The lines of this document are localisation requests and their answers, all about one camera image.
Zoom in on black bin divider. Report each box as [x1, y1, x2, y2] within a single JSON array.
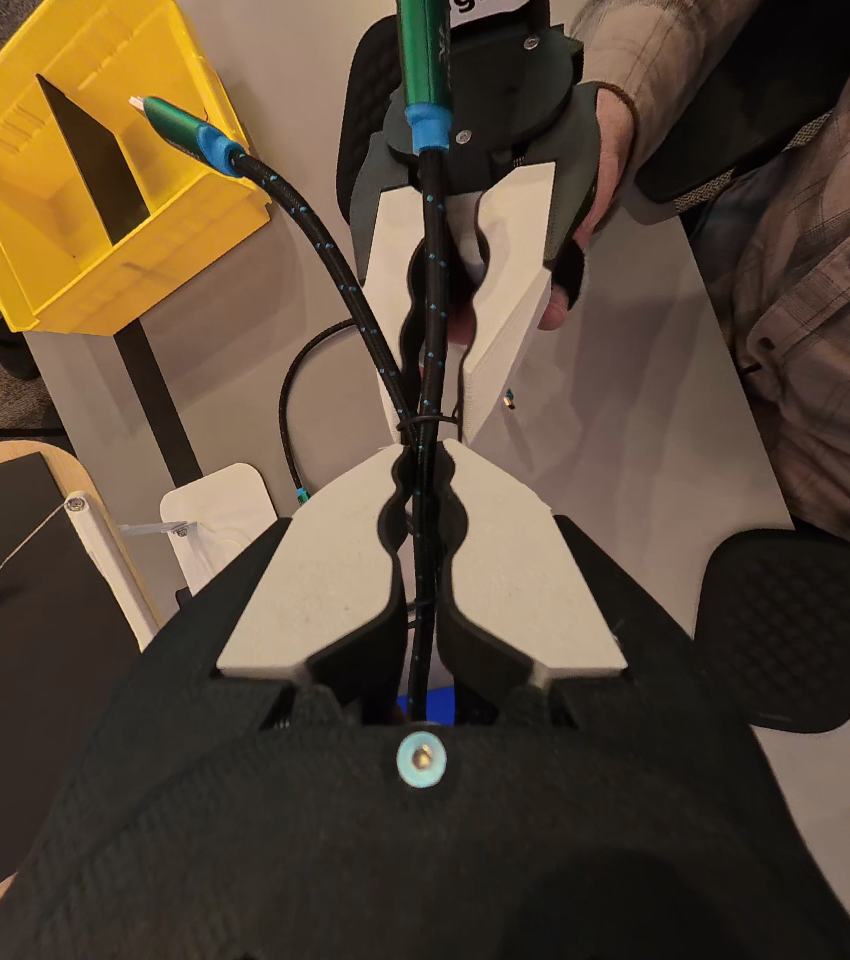
[[35, 72, 151, 249]]

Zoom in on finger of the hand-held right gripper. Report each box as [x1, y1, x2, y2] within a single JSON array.
[[353, 162, 433, 436], [448, 159, 561, 439]]

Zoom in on person's right forearm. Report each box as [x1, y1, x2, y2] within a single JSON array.
[[568, 0, 763, 174]]

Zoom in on blue plastic bin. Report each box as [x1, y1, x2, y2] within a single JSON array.
[[395, 687, 463, 724]]

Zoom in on person's right hand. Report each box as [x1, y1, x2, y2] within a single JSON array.
[[538, 83, 643, 331]]

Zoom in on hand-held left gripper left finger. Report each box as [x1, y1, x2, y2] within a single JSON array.
[[215, 446, 411, 687]]

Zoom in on black wood-edged board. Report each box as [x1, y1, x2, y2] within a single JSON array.
[[0, 438, 156, 919]]

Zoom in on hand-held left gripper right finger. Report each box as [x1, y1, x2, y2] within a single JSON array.
[[437, 438, 630, 691]]

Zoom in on black braided hdmi cable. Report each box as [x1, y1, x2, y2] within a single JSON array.
[[128, 0, 466, 724], [278, 318, 396, 511]]

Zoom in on yellow plastic bin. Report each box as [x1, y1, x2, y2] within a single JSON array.
[[0, 0, 273, 334]]

